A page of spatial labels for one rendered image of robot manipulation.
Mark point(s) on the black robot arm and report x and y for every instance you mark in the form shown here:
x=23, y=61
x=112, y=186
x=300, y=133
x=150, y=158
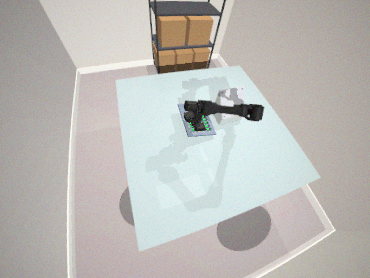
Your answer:
x=207, y=107

